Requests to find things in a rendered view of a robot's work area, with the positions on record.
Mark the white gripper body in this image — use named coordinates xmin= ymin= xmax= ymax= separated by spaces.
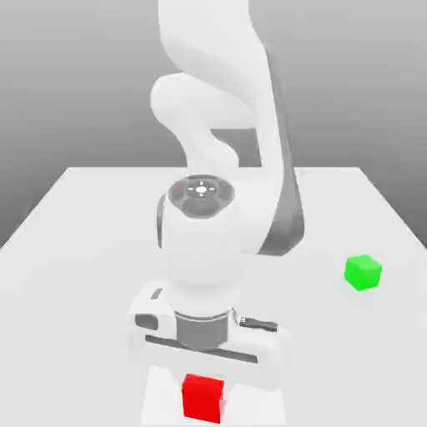
xmin=126 ymin=324 xmax=290 ymax=392

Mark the small red cube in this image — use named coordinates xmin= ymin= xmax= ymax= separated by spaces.
xmin=181 ymin=373 xmax=225 ymax=425

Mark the small green cube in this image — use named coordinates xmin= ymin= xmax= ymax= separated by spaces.
xmin=344 ymin=254 xmax=384 ymax=293

